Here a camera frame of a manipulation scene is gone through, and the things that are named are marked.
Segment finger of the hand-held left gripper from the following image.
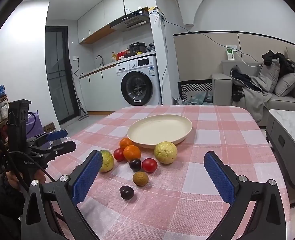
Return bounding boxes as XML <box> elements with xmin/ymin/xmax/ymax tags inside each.
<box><xmin>27</xmin><ymin>129</ymin><xmax>68</xmax><ymax>147</ymax></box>
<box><xmin>30</xmin><ymin>140</ymin><xmax>77</xmax><ymax>164</ymax></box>

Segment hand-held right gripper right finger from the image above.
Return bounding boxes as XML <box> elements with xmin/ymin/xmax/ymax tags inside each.
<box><xmin>204</xmin><ymin>151</ymin><xmax>287</xmax><ymax>240</ymax></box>

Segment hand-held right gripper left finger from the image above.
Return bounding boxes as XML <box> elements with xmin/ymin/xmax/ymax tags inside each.
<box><xmin>21</xmin><ymin>150</ymin><xmax>103</xmax><ymax>240</ymax></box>

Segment green-yellow guava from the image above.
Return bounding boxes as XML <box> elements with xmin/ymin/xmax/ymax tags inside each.
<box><xmin>99</xmin><ymin>150</ymin><xmax>115</xmax><ymax>172</ymax></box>

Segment red tomato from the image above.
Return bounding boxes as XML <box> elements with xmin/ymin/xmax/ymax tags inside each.
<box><xmin>113</xmin><ymin>148</ymin><xmax>126</xmax><ymax>161</ymax></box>
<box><xmin>142</xmin><ymin>158</ymin><xmax>158</xmax><ymax>173</ymax></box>

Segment dark grape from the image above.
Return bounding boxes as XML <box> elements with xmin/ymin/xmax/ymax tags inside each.
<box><xmin>129</xmin><ymin>159</ymin><xmax>141</xmax><ymax>172</ymax></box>
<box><xmin>119</xmin><ymin>186</ymin><xmax>134</xmax><ymax>200</ymax></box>

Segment brown longan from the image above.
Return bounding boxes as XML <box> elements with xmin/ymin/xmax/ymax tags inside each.
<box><xmin>132</xmin><ymin>171</ymin><xmax>149</xmax><ymax>186</ymax></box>

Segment yellow guava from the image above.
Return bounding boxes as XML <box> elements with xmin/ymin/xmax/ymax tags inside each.
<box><xmin>154</xmin><ymin>141</ymin><xmax>178</xmax><ymax>164</ymax></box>

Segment cream round plate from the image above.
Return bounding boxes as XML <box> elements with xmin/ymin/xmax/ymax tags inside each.
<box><xmin>126</xmin><ymin>114</ymin><xmax>193</xmax><ymax>149</ymax></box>

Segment person's left hand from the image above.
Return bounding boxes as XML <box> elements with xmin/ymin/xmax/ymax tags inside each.
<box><xmin>5</xmin><ymin>171</ymin><xmax>47</xmax><ymax>193</ymax></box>

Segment purple bag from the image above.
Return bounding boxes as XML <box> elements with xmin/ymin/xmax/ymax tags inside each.
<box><xmin>26</xmin><ymin>110</ymin><xmax>44</xmax><ymax>139</ymax></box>

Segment floor mop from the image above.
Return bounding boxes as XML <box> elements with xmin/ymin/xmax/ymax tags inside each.
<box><xmin>71</xmin><ymin>62</ymin><xmax>89</xmax><ymax>120</ymax></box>

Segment pink checked tablecloth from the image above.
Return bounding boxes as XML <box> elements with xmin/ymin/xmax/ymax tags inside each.
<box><xmin>44</xmin><ymin>104</ymin><xmax>292</xmax><ymax>240</ymax></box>

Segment dark grape on table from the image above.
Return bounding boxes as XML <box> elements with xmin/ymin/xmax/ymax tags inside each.
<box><xmin>129</xmin><ymin>159</ymin><xmax>141</xmax><ymax>172</ymax></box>

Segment orange tangerine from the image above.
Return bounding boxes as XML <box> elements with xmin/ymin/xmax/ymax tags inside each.
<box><xmin>123</xmin><ymin>145</ymin><xmax>141</xmax><ymax>162</ymax></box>
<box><xmin>119</xmin><ymin>138</ymin><xmax>134</xmax><ymax>149</ymax></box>

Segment dark glass door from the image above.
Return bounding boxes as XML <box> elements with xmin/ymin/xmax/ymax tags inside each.
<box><xmin>45</xmin><ymin>26</ymin><xmax>79</xmax><ymax>125</ymax></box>

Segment white kitchen counter cabinet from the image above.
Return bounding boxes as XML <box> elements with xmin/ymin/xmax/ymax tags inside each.
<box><xmin>79</xmin><ymin>64</ymin><xmax>123</xmax><ymax>113</ymax></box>

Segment teal cloth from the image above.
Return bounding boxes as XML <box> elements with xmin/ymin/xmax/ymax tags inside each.
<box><xmin>188</xmin><ymin>91</ymin><xmax>213</xmax><ymax>105</ymax></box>

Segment grey blanket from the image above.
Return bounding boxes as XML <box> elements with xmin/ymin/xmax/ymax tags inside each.
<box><xmin>238</xmin><ymin>76</ymin><xmax>273</xmax><ymax>124</ymax></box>

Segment marble top coffee table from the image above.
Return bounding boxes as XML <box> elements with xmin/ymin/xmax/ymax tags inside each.
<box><xmin>266</xmin><ymin>109</ymin><xmax>295</xmax><ymax>189</ymax></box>

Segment grey sofa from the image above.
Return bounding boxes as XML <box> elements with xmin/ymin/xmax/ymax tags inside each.
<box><xmin>211</xmin><ymin>44</ymin><xmax>295</xmax><ymax>128</ymax></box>

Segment zigzag patterned basket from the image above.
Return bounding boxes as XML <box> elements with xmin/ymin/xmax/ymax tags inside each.
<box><xmin>178</xmin><ymin>79</ymin><xmax>213</xmax><ymax>105</ymax></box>

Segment white washing machine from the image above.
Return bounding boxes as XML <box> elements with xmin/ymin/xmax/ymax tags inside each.
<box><xmin>116</xmin><ymin>55</ymin><xmax>162</xmax><ymax>106</ymax></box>

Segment black jacket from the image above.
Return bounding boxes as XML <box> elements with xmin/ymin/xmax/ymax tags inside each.
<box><xmin>231</xmin><ymin>65</ymin><xmax>263</xmax><ymax>102</ymax></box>

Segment small grey pillow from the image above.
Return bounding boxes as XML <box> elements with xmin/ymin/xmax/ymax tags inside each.
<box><xmin>274</xmin><ymin>72</ymin><xmax>295</xmax><ymax>97</ymax></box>

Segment large grey pillow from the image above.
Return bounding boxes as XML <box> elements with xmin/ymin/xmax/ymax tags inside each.
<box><xmin>259</xmin><ymin>58</ymin><xmax>280</xmax><ymax>93</ymax></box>

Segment black rice cooker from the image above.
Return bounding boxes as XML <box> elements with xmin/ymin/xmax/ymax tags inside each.
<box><xmin>129</xmin><ymin>42</ymin><xmax>147</xmax><ymax>55</ymax></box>

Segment black clothes pile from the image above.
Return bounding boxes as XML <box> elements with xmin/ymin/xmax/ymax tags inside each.
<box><xmin>262</xmin><ymin>50</ymin><xmax>295</xmax><ymax>85</ymax></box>

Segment black range hood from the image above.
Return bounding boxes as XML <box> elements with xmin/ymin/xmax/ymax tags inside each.
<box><xmin>110</xmin><ymin>7</ymin><xmax>150</xmax><ymax>32</ymax></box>

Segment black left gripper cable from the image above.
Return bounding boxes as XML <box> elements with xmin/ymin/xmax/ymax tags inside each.
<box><xmin>0</xmin><ymin>112</ymin><xmax>56</xmax><ymax>193</ymax></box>

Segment white wall device green label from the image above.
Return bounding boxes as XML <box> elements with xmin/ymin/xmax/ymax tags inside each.
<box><xmin>226</xmin><ymin>45</ymin><xmax>238</xmax><ymax>60</ymax></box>

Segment white wall cabinets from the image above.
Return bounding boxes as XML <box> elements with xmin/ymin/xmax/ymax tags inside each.
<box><xmin>77</xmin><ymin>0</ymin><xmax>149</xmax><ymax>44</ymax></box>

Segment black wall cable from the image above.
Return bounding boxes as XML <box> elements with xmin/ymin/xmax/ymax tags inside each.
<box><xmin>160</xmin><ymin>12</ymin><xmax>238</xmax><ymax>105</ymax></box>

